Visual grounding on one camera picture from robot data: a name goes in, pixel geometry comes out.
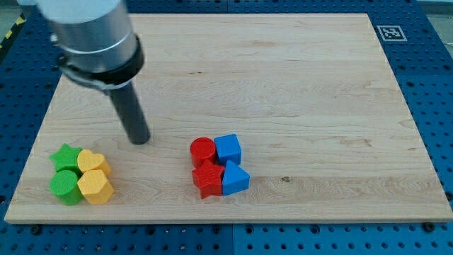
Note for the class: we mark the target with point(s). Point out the yellow heart block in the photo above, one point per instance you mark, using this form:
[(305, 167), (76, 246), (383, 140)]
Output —
[(87, 161)]

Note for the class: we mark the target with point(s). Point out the blue triangle block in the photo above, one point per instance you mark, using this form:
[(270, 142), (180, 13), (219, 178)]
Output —
[(235, 179)]

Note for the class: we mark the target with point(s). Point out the red cylinder block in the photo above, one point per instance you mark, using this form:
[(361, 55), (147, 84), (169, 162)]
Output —
[(203, 149)]

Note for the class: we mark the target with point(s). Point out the black bolt left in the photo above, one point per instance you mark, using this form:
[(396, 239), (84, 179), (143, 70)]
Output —
[(35, 230)]

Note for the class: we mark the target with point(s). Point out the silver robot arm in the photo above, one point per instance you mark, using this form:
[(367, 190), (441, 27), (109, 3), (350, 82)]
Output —
[(99, 47)]

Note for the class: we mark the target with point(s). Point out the white fiducial marker tag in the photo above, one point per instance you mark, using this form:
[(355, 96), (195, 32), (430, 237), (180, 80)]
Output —
[(391, 33)]

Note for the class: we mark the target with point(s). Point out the green cylinder block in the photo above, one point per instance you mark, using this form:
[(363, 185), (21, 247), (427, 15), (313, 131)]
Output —
[(64, 186)]

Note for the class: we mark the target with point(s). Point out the black bolt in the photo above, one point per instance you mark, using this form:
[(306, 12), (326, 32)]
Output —
[(35, 230), (428, 227)]

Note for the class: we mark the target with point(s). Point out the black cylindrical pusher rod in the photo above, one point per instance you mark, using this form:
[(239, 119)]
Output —
[(129, 111)]

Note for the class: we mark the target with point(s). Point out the red star block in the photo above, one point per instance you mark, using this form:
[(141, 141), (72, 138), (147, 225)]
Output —
[(208, 179)]

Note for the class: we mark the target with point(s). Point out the black bolt right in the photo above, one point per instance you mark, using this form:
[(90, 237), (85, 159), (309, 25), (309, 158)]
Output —
[(428, 227)]

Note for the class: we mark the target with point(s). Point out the blue cube block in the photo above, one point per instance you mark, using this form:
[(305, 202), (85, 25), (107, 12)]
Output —
[(228, 149)]

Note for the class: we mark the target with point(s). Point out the wooden board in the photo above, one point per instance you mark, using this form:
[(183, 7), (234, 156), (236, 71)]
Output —
[(325, 132)]

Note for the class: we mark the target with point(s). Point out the yellow hexagon block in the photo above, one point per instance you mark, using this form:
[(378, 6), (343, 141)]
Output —
[(95, 187)]

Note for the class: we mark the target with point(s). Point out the green star block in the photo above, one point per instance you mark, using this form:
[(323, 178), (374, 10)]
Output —
[(66, 159)]

